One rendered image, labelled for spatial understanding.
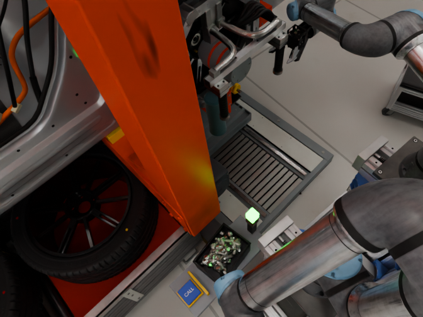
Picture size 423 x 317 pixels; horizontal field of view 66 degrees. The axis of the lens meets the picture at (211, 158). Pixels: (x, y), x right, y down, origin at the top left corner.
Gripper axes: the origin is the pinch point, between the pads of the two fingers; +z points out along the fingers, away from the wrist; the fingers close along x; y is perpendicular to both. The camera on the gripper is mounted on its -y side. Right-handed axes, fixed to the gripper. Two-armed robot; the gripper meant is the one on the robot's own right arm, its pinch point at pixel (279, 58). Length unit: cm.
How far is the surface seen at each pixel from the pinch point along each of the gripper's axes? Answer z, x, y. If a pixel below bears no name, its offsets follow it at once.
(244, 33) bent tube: 13.8, -7.1, 17.9
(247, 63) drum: 13.4, -5.8, 2.9
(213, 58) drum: 22.8, -16.7, 6.1
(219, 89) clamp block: 36.2, 1.6, 11.8
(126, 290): 111, 14, -44
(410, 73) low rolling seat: -81, 36, -49
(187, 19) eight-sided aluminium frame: 29.7, -20.1, 27.4
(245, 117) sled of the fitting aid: -4, -24, -68
